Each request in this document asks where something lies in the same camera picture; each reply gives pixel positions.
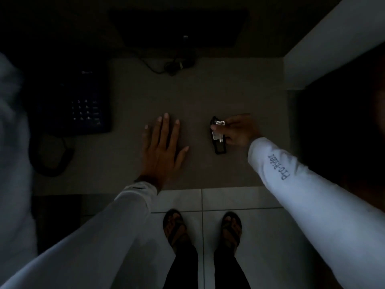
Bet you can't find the person's right hand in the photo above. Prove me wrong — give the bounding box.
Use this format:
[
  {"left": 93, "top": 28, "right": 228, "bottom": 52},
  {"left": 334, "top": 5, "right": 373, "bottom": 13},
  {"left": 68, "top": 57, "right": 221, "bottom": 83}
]
[{"left": 210, "top": 114, "right": 264, "bottom": 147}]

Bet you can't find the person's left hand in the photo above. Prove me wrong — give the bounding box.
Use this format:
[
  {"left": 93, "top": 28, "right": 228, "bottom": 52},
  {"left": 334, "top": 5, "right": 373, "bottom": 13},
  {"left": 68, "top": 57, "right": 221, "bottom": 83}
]
[{"left": 141, "top": 113, "right": 190, "bottom": 190}]

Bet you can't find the black key fob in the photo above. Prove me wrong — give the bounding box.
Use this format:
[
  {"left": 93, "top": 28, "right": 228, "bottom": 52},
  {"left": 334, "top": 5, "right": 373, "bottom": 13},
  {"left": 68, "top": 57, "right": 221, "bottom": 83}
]
[{"left": 210, "top": 116, "right": 228, "bottom": 155}]

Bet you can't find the person's right forearm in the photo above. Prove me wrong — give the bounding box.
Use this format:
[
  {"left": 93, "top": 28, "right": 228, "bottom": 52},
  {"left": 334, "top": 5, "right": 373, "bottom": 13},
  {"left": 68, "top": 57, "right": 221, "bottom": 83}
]
[{"left": 247, "top": 137, "right": 385, "bottom": 289}]

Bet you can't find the person's left forearm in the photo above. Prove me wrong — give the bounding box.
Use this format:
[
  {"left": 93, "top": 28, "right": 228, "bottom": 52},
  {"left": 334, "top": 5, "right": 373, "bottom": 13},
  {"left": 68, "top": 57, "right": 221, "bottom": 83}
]
[{"left": 0, "top": 181, "right": 159, "bottom": 289}]

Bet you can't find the person's left sandal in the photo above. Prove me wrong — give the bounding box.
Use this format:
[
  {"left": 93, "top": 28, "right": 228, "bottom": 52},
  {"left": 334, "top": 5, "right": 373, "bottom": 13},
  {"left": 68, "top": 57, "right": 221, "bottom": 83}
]
[{"left": 163, "top": 209, "right": 189, "bottom": 254}]

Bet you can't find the person's sandal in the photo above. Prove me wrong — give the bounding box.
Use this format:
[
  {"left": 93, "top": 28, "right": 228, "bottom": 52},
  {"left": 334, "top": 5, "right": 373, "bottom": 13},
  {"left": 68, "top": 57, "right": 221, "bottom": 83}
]
[
  {"left": 163, "top": 209, "right": 189, "bottom": 254},
  {"left": 220, "top": 211, "right": 243, "bottom": 251}
]

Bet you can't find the dark desk telephone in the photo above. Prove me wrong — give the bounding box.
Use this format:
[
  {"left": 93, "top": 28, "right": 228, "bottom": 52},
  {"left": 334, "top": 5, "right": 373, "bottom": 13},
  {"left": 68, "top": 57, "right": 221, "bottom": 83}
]
[{"left": 26, "top": 61, "right": 113, "bottom": 136}]

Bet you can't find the person's right sandal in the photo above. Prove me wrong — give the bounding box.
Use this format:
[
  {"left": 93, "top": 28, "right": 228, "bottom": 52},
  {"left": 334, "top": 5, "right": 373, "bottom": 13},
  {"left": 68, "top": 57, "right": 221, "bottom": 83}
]
[{"left": 220, "top": 211, "right": 243, "bottom": 251}]

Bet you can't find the black computer monitor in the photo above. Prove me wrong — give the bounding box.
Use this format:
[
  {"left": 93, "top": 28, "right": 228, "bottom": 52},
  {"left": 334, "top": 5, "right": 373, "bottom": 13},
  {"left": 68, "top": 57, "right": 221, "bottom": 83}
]
[{"left": 109, "top": 8, "right": 251, "bottom": 49}]

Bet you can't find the person's left trouser leg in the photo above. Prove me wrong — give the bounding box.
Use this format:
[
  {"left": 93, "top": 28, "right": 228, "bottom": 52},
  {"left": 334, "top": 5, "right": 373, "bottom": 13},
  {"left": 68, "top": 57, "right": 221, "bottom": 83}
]
[{"left": 163, "top": 239, "right": 200, "bottom": 289}]

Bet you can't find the person's trouser leg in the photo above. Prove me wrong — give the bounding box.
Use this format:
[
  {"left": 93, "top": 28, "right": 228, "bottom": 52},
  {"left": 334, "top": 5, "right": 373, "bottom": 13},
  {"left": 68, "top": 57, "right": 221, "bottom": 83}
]
[
  {"left": 213, "top": 244, "right": 251, "bottom": 289},
  {"left": 163, "top": 239, "right": 200, "bottom": 289}
]

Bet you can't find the dark wooden cabinet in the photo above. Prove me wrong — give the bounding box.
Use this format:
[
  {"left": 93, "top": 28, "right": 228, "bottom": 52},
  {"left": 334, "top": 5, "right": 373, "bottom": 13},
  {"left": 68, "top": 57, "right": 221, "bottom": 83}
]
[{"left": 296, "top": 41, "right": 385, "bottom": 197}]

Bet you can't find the person's right trouser leg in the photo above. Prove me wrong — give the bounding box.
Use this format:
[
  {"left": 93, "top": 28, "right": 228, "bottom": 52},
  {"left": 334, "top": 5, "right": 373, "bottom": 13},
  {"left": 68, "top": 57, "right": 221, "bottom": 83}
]
[{"left": 213, "top": 244, "right": 251, "bottom": 289}]

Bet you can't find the white garment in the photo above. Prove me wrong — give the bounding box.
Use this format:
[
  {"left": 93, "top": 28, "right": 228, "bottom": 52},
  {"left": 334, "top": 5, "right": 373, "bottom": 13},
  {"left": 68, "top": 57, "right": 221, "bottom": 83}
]
[{"left": 0, "top": 52, "right": 39, "bottom": 279}]

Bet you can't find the black cable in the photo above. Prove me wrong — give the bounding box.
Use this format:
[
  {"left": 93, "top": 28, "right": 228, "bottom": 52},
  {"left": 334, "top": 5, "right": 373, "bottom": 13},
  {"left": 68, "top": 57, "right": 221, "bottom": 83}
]
[{"left": 141, "top": 55, "right": 197, "bottom": 77}]

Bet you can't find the black coiled telephone cord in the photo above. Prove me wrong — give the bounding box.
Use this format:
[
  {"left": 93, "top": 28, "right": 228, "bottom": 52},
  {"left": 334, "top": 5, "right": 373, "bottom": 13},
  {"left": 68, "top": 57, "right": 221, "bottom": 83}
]
[{"left": 28, "top": 132, "right": 75, "bottom": 178}]

